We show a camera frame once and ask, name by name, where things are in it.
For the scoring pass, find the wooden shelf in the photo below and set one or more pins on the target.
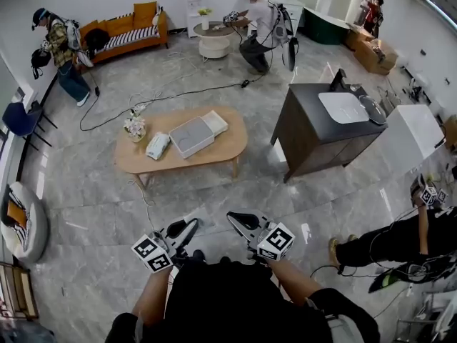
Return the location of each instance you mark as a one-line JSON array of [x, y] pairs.
[[18, 291]]

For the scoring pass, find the white cube appliance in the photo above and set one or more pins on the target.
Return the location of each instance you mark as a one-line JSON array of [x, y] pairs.
[[414, 130]]

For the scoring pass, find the dark wooden vanity cabinet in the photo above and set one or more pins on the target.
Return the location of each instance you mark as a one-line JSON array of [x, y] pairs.
[[307, 134]]

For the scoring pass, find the dark green curved counter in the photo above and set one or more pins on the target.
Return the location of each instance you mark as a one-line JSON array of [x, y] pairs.
[[325, 27]]

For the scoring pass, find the pink flower bouquet vase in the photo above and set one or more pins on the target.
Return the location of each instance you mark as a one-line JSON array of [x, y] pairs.
[[135, 127]]

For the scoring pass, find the orange striped sofa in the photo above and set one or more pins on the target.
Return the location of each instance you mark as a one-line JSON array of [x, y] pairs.
[[125, 25]]

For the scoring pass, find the person's black clothes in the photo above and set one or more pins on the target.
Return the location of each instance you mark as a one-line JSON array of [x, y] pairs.
[[228, 306]]

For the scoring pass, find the oval wooden coffee table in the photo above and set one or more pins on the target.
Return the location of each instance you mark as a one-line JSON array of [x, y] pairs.
[[221, 145]]

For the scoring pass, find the white sink basin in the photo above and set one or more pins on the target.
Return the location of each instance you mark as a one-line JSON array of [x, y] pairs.
[[342, 109]]

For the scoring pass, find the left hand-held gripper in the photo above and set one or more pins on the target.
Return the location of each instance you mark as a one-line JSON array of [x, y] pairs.
[[153, 254]]

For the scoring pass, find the grey painting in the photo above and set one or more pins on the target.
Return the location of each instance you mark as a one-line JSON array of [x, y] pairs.
[[25, 332]]

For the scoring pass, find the white wet wipes pack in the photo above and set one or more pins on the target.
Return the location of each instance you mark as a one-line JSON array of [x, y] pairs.
[[158, 145]]

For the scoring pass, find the person's left forearm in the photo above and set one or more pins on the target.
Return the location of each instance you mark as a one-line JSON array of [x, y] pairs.
[[151, 291]]

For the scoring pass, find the white drawer cabinet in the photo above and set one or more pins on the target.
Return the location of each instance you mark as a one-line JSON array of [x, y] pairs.
[[291, 7]]

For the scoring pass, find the person's right forearm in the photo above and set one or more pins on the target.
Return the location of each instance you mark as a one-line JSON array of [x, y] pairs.
[[289, 277]]

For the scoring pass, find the white power strip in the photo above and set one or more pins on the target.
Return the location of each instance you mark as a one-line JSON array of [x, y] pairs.
[[138, 110]]

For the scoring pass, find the black power adapter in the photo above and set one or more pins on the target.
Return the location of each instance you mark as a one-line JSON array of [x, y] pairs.
[[245, 83]]

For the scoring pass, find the black faucet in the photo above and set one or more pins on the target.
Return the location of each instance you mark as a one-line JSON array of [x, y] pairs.
[[338, 80]]

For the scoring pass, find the white round lounge chair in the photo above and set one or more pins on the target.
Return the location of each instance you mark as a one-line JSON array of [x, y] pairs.
[[34, 227]]

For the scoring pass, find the cardboard boxes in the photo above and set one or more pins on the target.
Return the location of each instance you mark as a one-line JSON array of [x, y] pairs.
[[375, 55]]

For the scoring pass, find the white water dispenser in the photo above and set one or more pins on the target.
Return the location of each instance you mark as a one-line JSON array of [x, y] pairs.
[[193, 5]]

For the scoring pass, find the black bag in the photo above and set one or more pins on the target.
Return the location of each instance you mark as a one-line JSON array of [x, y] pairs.
[[96, 41]]

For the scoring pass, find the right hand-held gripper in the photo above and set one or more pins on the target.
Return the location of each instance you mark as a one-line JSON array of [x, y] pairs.
[[275, 243]]

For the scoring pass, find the round white side table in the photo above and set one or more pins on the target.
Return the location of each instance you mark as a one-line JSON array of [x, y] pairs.
[[214, 41]]

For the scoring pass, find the glass pot lid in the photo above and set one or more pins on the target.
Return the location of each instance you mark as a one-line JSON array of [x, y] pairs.
[[373, 109]]

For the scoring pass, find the white vase yellow flowers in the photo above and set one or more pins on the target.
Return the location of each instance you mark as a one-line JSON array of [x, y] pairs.
[[205, 20]]

